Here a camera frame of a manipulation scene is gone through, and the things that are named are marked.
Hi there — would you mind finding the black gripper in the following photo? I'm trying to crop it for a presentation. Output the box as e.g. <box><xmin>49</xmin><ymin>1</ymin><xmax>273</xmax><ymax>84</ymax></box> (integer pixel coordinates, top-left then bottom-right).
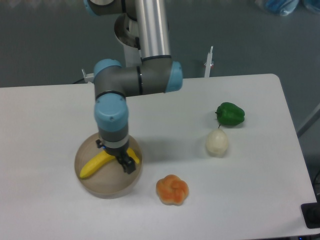
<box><xmin>95</xmin><ymin>139</ymin><xmax>136</xmax><ymax>175</ymax></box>

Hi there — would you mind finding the yellow banana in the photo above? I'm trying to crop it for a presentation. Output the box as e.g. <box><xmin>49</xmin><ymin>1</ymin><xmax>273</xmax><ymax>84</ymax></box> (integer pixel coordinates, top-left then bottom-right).
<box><xmin>79</xmin><ymin>147</ymin><xmax>141</xmax><ymax>180</ymax></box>

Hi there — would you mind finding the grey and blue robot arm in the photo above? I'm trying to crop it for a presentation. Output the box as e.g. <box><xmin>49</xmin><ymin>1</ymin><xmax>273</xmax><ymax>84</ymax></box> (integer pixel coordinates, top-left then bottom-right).
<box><xmin>84</xmin><ymin>0</ymin><xmax>183</xmax><ymax>174</ymax></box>

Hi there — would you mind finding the beige round plate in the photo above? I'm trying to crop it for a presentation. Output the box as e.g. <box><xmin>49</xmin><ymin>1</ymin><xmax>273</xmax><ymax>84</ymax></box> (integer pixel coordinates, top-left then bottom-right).
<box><xmin>74</xmin><ymin>133</ymin><xmax>143</xmax><ymax>199</ymax></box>

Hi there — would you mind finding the orange knotted bread roll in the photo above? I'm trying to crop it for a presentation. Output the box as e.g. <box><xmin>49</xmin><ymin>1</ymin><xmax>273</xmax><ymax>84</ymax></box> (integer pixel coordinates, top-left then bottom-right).
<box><xmin>155</xmin><ymin>174</ymin><xmax>189</xmax><ymax>206</ymax></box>

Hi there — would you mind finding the white pear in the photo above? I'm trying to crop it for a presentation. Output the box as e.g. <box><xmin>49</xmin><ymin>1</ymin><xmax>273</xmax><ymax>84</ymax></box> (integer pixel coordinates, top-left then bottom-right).
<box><xmin>205</xmin><ymin>128</ymin><xmax>229</xmax><ymax>158</ymax></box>

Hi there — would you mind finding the green bell pepper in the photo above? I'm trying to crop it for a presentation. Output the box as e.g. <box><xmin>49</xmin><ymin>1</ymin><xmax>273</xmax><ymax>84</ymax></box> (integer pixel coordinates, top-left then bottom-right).
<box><xmin>215</xmin><ymin>102</ymin><xmax>245</xmax><ymax>126</ymax></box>

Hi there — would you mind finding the black device at table edge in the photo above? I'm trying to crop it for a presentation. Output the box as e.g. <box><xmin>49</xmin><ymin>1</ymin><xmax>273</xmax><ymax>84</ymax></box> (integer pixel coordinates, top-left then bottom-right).
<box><xmin>301</xmin><ymin>202</ymin><xmax>320</xmax><ymax>229</ymax></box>

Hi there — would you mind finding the blue plastic bag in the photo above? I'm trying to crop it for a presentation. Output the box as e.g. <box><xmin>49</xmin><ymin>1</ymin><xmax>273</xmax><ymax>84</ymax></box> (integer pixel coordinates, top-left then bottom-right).
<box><xmin>254</xmin><ymin>0</ymin><xmax>320</xmax><ymax>17</ymax></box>

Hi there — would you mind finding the white table bracket left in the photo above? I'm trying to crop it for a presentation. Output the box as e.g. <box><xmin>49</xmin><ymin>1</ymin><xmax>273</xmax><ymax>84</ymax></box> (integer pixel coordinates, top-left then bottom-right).
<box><xmin>81</xmin><ymin>68</ymin><xmax>94</xmax><ymax>83</ymax></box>

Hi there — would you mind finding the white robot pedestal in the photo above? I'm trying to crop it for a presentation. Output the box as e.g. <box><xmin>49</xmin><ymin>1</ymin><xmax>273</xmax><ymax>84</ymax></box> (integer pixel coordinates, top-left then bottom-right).
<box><xmin>113</xmin><ymin>13</ymin><xmax>171</xmax><ymax>68</ymax></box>

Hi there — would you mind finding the white post with red clip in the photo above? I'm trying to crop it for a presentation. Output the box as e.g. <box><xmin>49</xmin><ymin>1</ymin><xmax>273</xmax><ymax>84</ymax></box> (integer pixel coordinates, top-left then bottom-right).
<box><xmin>204</xmin><ymin>46</ymin><xmax>214</xmax><ymax>78</ymax></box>

